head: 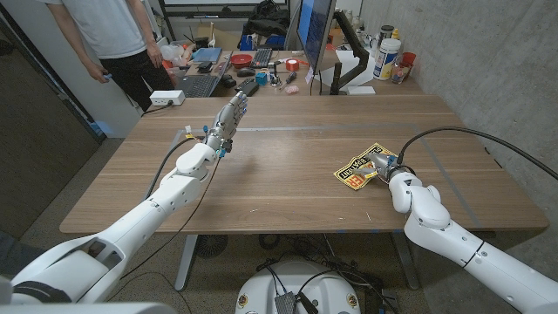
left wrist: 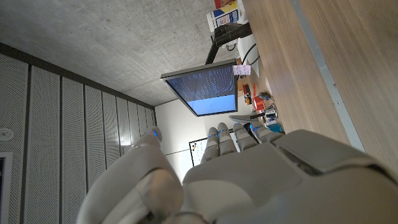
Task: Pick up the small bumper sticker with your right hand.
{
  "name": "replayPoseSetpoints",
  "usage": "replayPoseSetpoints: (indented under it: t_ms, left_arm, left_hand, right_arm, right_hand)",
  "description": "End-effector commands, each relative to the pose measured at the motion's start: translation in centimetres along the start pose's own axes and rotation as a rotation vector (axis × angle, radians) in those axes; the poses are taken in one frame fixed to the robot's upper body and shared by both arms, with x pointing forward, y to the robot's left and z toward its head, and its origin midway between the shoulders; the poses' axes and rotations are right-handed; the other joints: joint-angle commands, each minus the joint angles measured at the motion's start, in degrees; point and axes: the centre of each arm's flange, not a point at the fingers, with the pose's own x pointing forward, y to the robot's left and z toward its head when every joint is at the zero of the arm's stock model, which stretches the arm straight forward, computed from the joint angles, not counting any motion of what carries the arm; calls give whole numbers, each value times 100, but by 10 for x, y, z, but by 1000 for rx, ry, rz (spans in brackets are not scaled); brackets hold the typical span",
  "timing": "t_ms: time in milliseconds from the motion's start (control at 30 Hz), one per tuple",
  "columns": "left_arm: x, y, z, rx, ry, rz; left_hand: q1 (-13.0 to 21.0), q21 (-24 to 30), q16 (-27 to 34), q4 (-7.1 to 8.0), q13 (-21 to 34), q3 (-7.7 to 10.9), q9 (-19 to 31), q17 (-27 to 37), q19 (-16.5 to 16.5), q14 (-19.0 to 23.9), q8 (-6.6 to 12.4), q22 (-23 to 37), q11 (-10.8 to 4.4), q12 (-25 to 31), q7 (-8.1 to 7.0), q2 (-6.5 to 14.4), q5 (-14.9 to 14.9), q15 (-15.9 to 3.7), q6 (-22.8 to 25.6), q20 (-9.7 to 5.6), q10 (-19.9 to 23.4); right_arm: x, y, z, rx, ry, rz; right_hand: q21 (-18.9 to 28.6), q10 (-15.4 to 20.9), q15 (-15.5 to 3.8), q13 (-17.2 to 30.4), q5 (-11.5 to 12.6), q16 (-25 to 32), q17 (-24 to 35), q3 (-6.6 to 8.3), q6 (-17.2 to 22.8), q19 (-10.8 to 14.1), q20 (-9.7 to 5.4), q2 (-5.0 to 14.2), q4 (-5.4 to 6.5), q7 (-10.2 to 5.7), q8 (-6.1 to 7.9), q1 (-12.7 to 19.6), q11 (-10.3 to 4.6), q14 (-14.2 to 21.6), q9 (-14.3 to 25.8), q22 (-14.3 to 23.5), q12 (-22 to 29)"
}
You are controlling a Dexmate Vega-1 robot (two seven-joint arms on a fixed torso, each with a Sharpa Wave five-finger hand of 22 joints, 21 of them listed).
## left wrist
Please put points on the black framed whiteboard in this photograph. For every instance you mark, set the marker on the black framed whiteboard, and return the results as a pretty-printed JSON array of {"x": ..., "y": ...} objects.
[{"x": 197, "y": 151}]

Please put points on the grey open laptop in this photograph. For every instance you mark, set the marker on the grey open laptop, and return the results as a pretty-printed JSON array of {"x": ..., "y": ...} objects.
[{"x": 245, "y": 117}]

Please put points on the white round ceiling sensor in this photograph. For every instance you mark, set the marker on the white round ceiling sensor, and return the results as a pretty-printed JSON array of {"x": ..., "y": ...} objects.
[{"x": 6, "y": 134}]

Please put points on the white framed ceiling vent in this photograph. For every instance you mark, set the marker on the white framed ceiling vent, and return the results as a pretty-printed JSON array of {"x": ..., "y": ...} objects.
[{"x": 4, "y": 186}]

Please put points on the white flat box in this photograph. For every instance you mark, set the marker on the white flat box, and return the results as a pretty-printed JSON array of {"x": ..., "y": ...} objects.
[{"x": 247, "y": 51}]

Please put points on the orange black small tool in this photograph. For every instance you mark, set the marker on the orange black small tool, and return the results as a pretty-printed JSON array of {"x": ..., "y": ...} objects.
[{"x": 247, "y": 95}]

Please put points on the white note on monitor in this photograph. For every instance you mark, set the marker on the white note on monitor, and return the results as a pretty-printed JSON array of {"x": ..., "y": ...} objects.
[{"x": 241, "y": 70}]

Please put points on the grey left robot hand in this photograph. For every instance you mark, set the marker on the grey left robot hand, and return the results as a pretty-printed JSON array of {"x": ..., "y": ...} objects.
[{"x": 264, "y": 186}]

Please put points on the black computer monitor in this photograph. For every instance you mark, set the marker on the black computer monitor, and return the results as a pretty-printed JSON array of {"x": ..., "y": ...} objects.
[{"x": 203, "y": 90}]

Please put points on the white wipes canister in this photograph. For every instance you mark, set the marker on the white wipes canister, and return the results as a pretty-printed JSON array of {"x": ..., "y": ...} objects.
[{"x": 225, "y": 18}]

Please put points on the red tape roll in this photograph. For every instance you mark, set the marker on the red tape roll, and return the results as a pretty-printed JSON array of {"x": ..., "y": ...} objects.
[{"x": 258, "y": 102}]

